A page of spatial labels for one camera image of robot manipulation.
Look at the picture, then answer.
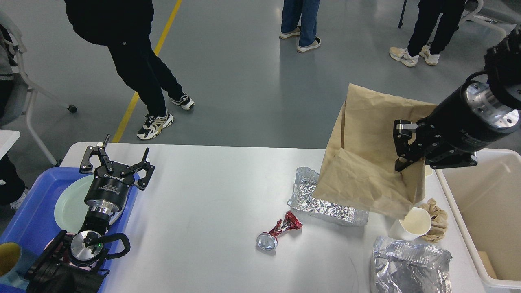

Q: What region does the crushed red can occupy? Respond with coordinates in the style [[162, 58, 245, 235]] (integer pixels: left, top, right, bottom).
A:
[[256, 211, 303, 251]]

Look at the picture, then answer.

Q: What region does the dark blue mug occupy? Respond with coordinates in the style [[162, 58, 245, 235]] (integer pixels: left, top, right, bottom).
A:
[[0, 242, 38, 290]]

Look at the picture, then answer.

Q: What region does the brown paper bag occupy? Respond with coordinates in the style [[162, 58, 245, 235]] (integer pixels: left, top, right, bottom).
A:
[[314, 84, 436, 219]]

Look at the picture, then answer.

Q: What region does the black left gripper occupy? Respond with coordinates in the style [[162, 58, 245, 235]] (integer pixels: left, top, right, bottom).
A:
[[79, 135, 155, 214]]

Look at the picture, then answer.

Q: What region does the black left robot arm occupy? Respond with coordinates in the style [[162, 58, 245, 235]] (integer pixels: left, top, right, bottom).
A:
[[24, 136, 155, 293]]

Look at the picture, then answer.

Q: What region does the white office chair right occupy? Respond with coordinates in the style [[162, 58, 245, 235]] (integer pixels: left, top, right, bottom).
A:
[[458, 0, 521, 39]]

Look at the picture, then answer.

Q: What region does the white plastic bin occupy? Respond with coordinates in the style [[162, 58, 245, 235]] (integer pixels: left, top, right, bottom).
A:
[[435, 149, 521, 289]]

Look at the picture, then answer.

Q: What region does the green plate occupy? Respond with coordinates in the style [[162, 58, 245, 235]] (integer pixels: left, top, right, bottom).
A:
[[54, 176, 127, 233]]

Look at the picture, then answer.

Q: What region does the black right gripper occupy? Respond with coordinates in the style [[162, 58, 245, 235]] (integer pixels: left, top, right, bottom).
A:
[[393, 81, 520, 171]]

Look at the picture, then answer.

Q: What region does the person in blue jeans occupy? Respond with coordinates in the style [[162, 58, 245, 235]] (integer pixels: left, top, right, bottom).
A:
[[279, 0, 321, 53]]

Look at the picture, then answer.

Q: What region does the person in black clothes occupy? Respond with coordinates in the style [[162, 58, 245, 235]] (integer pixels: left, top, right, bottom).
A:
[[65, 0, 194, 140]]

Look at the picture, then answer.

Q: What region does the person in black trousers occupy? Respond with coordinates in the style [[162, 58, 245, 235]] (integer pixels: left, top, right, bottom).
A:
[[389, 0, 466, 67]]

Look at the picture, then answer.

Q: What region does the white office chair left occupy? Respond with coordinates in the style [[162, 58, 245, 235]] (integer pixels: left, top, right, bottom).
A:
[[0, 11, 77, 166]]

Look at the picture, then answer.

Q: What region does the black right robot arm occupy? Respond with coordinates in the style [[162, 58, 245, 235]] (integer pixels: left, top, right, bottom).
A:
[[393, 26, 521, 171]]

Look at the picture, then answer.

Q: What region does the crumpled aluminium foil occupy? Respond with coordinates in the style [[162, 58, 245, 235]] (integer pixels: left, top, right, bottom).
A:
[[287, 167, 369, 226]]

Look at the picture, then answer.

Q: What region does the white office chair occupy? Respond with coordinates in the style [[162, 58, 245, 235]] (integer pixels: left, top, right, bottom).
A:
[[458, 0, 521, 39], [0, 11, 77, 166]]

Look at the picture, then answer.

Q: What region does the large white paper cup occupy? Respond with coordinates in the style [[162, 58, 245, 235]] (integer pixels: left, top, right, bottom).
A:
[[389, 207, 431, 241]]

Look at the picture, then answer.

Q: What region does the silver plastic bag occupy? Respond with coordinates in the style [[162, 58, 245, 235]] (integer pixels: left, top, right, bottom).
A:
[[370, 236, 452, 293]]

